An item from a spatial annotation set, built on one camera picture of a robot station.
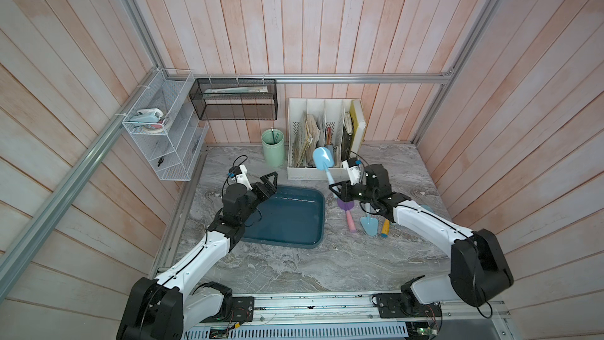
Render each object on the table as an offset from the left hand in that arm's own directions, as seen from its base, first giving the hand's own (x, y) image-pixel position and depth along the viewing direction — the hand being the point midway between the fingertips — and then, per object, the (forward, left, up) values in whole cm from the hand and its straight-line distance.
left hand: (271, 180), depth 81 cm
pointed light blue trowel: (-7, -39, -20) cm, 44 cm away
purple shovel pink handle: (+2, -30, -20) cm, 37 cm away
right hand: (+1, -22, -4) cm, 23 cm away
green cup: (+24, +2, -6) cm, 25 cm away
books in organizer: (+24, -14, 0) cm, 28 cm away
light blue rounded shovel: (+1, -64, -20) cm, 67 cm away
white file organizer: (+39, -25, +1) cm, 46 cm away
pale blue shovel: (+9, -19, +1) cm, 21 cm away
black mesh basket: (+42, +19, +5) cm, 46 cm away
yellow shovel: (-10, -43, -17) cm, 47 cm away
